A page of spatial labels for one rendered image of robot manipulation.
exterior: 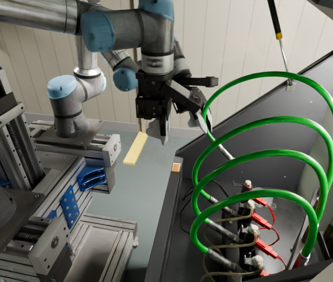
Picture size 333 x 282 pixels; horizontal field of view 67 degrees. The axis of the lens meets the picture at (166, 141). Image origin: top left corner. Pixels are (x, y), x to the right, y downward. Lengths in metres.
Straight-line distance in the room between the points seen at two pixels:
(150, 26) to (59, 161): 0.79
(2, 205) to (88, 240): 1.01
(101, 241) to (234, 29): 2.06
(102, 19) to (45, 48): 2.67
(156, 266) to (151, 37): 0.59
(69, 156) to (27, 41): 2.25
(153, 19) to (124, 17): 0.06
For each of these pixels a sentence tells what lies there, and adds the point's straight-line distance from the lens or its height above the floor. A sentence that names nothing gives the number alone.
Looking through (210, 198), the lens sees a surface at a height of 1.12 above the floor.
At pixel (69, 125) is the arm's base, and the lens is 1.13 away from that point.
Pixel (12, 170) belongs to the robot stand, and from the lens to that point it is 1.04.
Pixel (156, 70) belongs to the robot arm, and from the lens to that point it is 0.59.
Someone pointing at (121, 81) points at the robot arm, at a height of 1.34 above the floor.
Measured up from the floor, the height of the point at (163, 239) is 0.95.
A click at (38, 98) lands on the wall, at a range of 3.54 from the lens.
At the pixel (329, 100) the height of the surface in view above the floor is 1.38.
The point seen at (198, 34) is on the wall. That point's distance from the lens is 2.57.
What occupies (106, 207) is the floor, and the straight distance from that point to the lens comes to 2.22.
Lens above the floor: 1.62
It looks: 34 degrees down
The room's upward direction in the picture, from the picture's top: straight up
